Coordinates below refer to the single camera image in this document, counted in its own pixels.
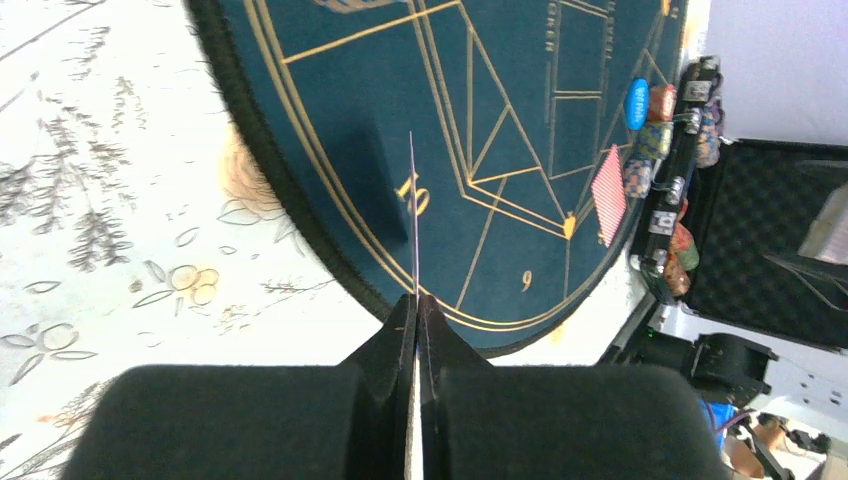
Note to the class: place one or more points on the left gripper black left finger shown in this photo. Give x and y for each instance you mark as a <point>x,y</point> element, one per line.
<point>347,421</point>

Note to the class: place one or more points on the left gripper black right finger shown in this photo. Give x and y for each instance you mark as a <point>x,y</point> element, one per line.
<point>480,421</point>

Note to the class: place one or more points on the red card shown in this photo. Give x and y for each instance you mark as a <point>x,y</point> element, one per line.
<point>415,463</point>
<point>609,197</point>

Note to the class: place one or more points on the blue chip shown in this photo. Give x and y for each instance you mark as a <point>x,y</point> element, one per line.
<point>653,141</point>

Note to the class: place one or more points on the blue small blind button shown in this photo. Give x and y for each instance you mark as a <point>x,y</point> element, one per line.
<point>636,104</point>

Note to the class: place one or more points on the grey chip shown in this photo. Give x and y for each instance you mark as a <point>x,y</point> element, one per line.
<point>637,177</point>

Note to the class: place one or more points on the red five chip stack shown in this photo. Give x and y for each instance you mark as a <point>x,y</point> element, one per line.
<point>662,101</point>

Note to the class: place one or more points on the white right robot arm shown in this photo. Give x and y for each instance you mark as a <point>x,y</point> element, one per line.
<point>748,369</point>

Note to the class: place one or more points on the red chip rows in case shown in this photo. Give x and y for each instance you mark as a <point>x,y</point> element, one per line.
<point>682,259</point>

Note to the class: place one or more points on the round dark poker mat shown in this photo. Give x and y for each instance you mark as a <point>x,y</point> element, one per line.
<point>448,147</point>

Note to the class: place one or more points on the black poker chip case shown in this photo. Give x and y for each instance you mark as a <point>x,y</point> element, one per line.
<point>750,214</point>

